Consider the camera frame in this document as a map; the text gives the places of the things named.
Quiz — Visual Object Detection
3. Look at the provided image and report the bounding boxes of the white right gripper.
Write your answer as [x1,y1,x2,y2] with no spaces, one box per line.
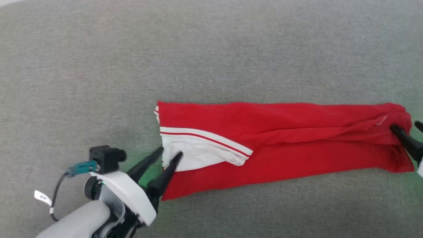
[391,121,423,178]

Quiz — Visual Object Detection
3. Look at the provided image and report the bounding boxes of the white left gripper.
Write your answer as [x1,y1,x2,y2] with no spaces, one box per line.
[84,147,184,238]

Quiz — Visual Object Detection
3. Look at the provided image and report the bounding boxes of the red and white garment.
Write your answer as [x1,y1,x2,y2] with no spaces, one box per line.
[154,101,415,201]

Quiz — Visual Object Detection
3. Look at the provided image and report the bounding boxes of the left black cable teal connector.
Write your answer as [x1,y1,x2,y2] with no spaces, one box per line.
[50,160,99,222]

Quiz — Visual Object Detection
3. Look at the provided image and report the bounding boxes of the white cable label tag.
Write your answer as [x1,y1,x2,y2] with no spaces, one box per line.
[34,190,55,214]

